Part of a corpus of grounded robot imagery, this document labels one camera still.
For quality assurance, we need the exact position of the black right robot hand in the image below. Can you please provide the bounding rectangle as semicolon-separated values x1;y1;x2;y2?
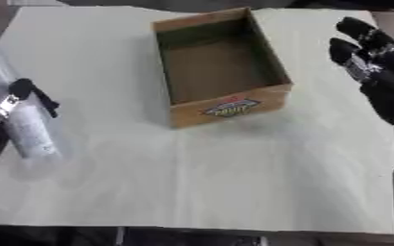
328;16;394;126

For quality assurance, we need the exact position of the tan cardboard box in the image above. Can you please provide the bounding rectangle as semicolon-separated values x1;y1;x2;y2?
150;7;295;130

